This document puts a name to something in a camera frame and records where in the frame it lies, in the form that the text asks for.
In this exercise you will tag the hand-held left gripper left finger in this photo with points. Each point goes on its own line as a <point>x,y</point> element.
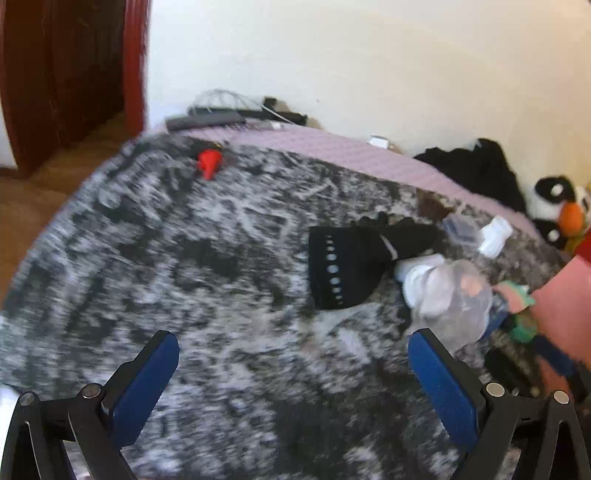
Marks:
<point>147,383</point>

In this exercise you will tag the clear plastic case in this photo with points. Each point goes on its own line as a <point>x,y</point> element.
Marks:
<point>461,229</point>

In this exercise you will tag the pink cardboard box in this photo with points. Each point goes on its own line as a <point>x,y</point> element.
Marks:
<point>563,300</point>

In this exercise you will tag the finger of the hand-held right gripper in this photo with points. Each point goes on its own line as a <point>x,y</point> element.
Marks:
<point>556,355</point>

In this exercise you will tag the small blue object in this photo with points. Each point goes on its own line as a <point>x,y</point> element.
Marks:
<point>498,318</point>

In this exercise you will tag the black dotted knit cloth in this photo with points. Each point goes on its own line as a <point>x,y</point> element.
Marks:
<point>351,272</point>

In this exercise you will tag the black clothes pile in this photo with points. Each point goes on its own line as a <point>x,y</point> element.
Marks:
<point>475,170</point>

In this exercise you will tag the black electronic device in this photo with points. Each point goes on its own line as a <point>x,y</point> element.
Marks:
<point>277,113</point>

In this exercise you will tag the white charger plug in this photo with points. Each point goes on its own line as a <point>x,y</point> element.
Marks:
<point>378,141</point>

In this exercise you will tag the dark wooden door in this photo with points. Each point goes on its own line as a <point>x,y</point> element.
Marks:
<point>64,69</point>

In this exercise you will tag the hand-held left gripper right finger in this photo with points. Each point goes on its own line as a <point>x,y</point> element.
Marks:
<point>443,383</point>

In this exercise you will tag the white ribbed jar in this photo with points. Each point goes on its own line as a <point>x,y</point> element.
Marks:
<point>495,236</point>

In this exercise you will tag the pastel striped tube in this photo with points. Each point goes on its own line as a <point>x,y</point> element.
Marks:
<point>515,295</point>

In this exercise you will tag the grey patterned blanket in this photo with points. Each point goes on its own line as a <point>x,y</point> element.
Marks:
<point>207,286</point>

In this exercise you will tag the small red plastic object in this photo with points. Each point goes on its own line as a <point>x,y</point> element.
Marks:
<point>208,162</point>

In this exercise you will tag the panda plush toy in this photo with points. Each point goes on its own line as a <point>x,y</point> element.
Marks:
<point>558,194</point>

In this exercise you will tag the green round tin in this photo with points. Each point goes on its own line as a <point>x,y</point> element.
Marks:
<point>522,330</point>

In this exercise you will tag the purple quilted bedsheet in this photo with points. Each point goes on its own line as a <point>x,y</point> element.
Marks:
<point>346,152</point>

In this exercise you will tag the red cloth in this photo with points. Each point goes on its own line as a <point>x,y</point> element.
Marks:
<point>585,247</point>

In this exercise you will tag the brown wooden block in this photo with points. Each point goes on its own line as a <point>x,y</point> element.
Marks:
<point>434,206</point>

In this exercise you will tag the clear plastic bag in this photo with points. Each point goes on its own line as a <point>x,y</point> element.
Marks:
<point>457,304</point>

